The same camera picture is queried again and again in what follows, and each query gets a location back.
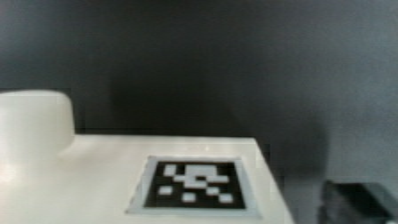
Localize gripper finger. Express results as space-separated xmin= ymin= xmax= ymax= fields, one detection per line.
xmin=322 ymin=181 xmax=398 ymax=224

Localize white front drawer tray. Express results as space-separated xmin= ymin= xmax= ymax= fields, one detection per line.
xmin=0 ymin=90 xmax=295 ymax=224

